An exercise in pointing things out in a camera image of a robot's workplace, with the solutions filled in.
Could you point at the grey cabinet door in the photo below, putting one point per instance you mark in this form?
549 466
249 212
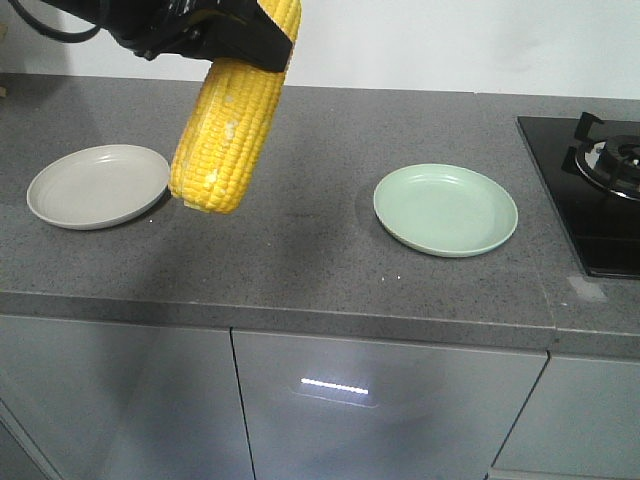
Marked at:
93 400
332 408

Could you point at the yellow corn cob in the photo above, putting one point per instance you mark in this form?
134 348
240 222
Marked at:
224 136

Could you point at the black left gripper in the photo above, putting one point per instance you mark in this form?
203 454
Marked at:
200 30

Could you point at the black gas stove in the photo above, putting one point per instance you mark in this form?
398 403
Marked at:
590 167

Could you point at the grey upper drawer front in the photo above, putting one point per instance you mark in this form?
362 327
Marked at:
580 421

